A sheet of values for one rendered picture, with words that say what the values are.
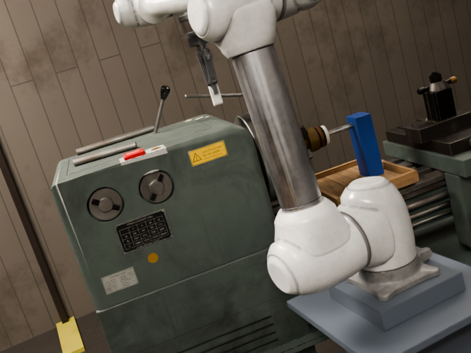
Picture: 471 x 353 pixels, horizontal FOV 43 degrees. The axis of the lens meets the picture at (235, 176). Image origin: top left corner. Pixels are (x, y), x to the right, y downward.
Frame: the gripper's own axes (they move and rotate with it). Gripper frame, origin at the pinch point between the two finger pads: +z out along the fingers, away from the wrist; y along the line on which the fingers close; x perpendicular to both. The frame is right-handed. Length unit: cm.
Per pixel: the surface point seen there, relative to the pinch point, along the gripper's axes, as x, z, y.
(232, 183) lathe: 7.5, 23.9, -24.2
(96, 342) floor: 83, 132, 148
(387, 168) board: -54, 45, 2
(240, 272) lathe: 13, 51, -24
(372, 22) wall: -176, 7, 228
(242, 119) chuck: -5.8, 10.2, -2.8
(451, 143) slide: -66, 37, -21
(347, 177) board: -40, 45, 8
